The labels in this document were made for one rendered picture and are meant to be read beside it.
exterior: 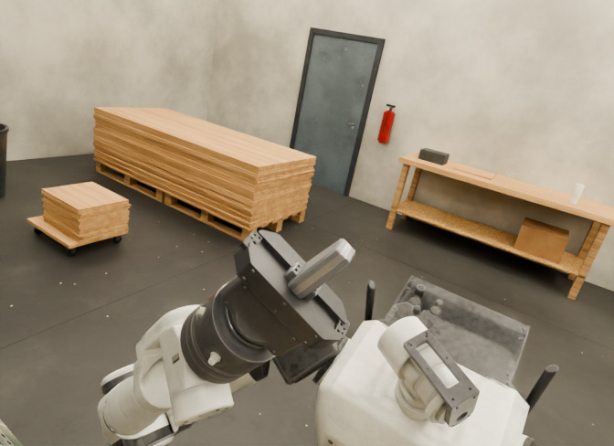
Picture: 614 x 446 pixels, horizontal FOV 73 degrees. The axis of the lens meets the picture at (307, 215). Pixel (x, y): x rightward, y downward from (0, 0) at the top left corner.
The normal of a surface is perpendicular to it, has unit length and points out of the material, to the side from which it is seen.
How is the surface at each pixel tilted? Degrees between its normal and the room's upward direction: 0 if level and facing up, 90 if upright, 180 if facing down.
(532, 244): 90
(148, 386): 36
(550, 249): 90
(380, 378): 23
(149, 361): 80
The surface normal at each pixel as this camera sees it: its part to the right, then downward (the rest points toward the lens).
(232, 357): -0.16, 0.61
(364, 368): -0.04, -0.77
